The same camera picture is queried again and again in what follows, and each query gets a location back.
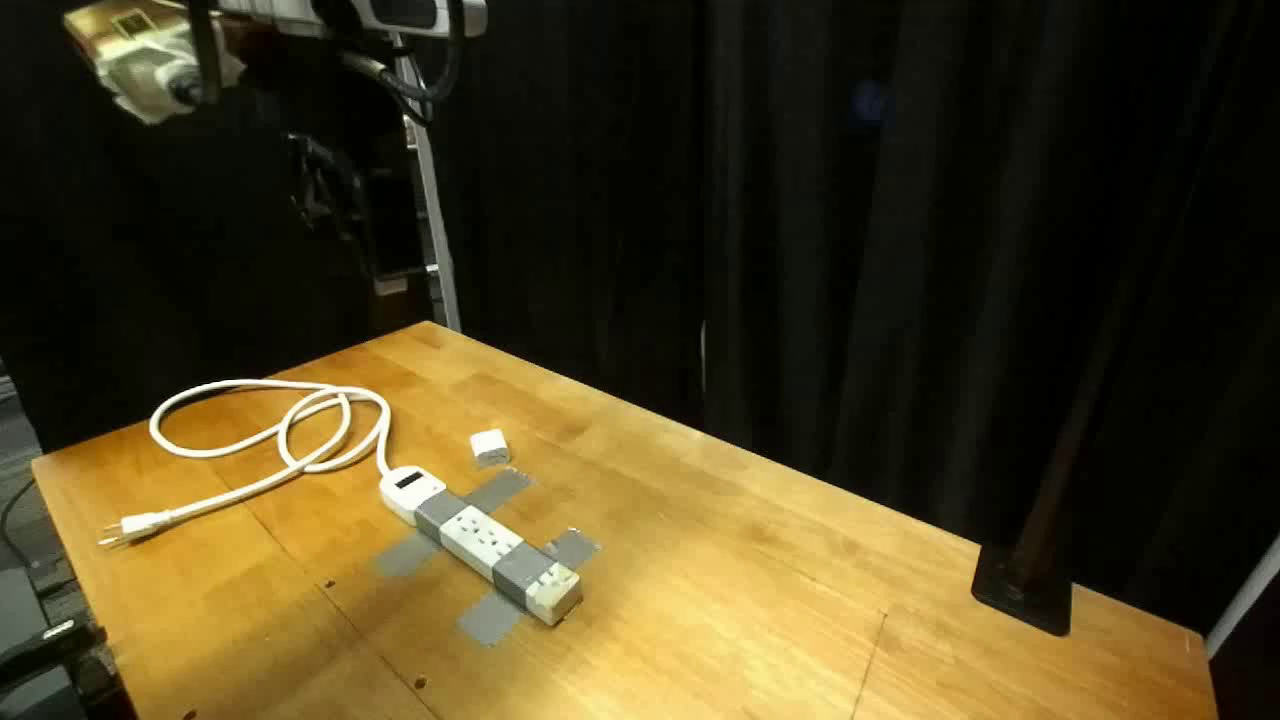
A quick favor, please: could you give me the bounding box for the white charging block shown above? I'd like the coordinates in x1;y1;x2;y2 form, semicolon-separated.
469;428;512;464

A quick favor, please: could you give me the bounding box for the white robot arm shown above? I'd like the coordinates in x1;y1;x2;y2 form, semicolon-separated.
66;0;490;125

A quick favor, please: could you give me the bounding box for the white power strip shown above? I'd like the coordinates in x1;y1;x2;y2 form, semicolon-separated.
379;464;584;645

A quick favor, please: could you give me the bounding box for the black curtain backdrop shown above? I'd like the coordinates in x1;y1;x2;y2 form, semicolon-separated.
0;0;1280;625

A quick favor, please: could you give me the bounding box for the white metal stand pole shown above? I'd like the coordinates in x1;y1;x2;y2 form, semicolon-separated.
404;101;461;327

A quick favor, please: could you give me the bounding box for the grey duct tape strip front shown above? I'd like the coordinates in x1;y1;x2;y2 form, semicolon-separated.
461;533;598;648

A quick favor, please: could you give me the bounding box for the white power cord with plug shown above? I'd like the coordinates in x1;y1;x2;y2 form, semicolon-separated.
95;376;402;551

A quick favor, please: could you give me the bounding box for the black post with base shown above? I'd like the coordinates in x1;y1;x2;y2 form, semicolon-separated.
974;207;1184;635

